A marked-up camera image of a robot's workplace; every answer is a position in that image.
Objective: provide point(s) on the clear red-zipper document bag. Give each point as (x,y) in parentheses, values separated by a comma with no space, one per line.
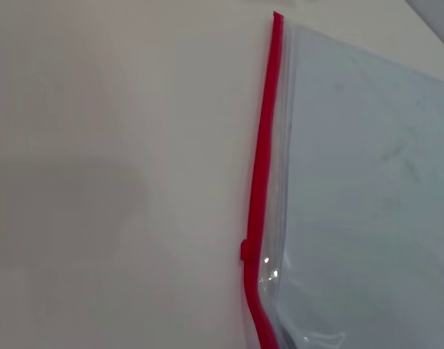
(353,181)

